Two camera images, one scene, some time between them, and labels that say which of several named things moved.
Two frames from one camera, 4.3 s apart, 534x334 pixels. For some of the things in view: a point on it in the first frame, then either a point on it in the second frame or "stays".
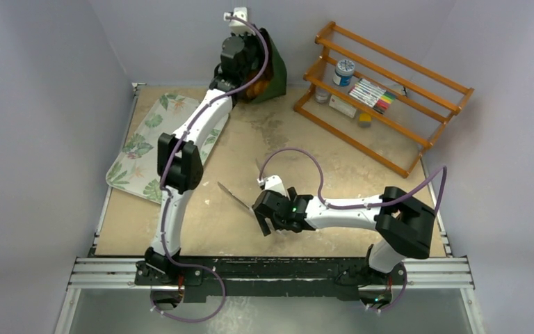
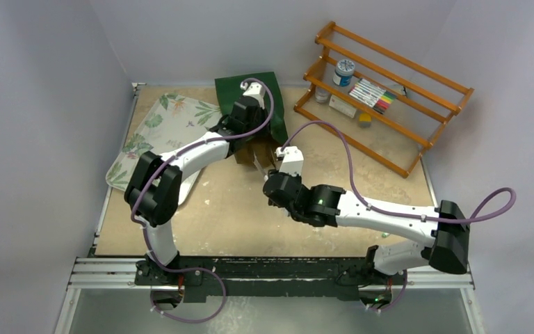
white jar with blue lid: [344, 72] stays
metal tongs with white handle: [238, 202] -> [260, 168]
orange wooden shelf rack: [384, 105] stays
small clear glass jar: [321, 95] stays
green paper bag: [275, 72] -> [261, 147]
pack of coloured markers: [372, 94] stays
